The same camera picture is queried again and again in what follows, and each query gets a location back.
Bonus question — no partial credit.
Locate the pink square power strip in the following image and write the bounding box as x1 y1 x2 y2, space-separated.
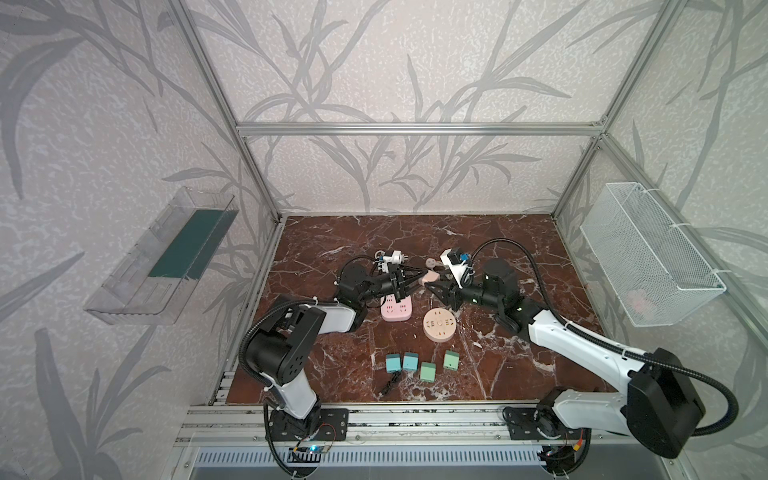
380 295 413 322

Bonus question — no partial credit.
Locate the green plug adapter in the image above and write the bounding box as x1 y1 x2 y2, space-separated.
419 362 437 383
443 351 460 371

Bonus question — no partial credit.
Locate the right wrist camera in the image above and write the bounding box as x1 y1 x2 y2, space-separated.
440 247 474 289

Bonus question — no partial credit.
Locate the teal plug adapter far left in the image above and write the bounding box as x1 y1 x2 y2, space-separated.
385 354 402 373

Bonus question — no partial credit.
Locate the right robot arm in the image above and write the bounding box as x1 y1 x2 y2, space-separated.
425 259 739 459

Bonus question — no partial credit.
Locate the pink plug adapter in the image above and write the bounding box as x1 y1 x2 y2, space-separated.
419 270 440 285

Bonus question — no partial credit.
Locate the white wire mesh basket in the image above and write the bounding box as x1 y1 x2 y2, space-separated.
581 182 727 328

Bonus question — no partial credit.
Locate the aluminium front rail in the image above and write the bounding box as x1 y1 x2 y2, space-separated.
172 401 679 448

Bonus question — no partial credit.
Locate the teal plug adapter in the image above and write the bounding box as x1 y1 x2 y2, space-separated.
402 352 419 372
385 354 402 373

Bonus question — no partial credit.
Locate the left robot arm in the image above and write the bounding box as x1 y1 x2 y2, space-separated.
238 263 427 421

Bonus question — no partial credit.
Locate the clear plastic wall shelf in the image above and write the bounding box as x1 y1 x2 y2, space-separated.
84 187 239 326

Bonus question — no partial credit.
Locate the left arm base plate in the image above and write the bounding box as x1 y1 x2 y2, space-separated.
267 407 350 441

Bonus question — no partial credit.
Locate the beige round power strip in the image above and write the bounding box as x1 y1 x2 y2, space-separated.
422 308 457 343

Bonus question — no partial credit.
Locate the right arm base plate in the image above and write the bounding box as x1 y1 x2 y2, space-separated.
502 406 561 440

